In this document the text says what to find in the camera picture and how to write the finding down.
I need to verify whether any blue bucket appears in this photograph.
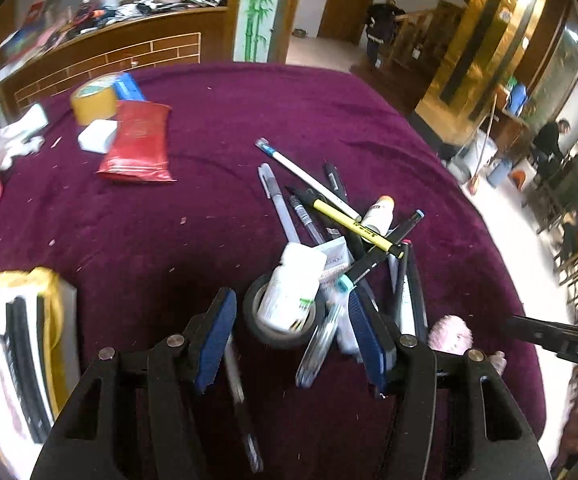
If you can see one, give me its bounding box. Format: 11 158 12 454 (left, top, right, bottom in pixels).
487 159 512 188

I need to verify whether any golden pillar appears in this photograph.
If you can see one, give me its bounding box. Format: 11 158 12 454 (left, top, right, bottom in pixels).
414 0 570 146

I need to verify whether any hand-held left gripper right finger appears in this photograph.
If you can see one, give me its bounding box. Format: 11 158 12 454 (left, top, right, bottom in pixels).
348 290 552 480

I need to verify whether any white plush toy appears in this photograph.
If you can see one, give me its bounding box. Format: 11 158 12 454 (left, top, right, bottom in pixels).
0 104 50 171

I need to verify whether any pile of clothes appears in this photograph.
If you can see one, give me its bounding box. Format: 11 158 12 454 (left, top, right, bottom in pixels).
134 0 230 16

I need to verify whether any yellow tape roll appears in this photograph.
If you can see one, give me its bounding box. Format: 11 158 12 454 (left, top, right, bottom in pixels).
70 74 120 126

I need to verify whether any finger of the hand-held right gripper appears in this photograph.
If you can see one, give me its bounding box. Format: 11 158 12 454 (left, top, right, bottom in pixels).
501 314 570 353

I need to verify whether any purple tablecloth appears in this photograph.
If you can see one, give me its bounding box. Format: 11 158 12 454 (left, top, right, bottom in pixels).
0 62 544 480

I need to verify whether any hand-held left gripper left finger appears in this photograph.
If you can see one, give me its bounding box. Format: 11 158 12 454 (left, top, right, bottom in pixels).
32 287 240 480

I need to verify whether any wooden chair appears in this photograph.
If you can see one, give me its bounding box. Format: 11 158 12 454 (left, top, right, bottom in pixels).
536 160 578 233

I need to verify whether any short black pen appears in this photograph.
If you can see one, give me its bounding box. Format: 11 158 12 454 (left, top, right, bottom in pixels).
323 161 350 203

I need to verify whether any bamboo painted wall panel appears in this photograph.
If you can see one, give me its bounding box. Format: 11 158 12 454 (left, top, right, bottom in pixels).
234 0 300 63

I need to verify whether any grey translucent pen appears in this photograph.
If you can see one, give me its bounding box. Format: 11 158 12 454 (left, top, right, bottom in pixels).
258 162 301 246

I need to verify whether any black tape roll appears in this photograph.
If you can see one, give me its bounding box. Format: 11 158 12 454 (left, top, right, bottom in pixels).
242 274 327 352

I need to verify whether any small white printed box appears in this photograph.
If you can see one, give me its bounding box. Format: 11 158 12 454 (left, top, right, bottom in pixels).
319 239 354 283

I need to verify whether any white pen with blue cap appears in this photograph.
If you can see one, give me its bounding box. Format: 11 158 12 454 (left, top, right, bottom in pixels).
255 138 362 222

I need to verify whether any blue packet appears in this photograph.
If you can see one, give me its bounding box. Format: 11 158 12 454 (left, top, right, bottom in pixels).
114 72 147 103

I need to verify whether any wooden door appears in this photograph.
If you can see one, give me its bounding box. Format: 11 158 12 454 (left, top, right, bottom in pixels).
316 0 386 46

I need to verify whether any pink fuzzy ball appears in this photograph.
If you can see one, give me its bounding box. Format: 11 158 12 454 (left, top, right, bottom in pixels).
428 314 473 353

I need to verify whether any wooden counter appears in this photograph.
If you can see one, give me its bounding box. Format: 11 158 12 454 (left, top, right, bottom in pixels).
0 5 235 116

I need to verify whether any red packet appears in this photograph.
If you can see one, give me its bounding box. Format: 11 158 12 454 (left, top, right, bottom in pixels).
96 101 177 183

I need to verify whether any clear plastic pen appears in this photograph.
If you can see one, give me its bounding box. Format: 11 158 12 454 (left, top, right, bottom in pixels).
295 304 344 389

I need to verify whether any black marker with blue caps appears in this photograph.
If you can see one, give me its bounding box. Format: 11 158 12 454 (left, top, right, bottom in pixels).
343 209 426 293

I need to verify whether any clear pen with black tip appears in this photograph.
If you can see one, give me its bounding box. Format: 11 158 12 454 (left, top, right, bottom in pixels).
288 187 326 247

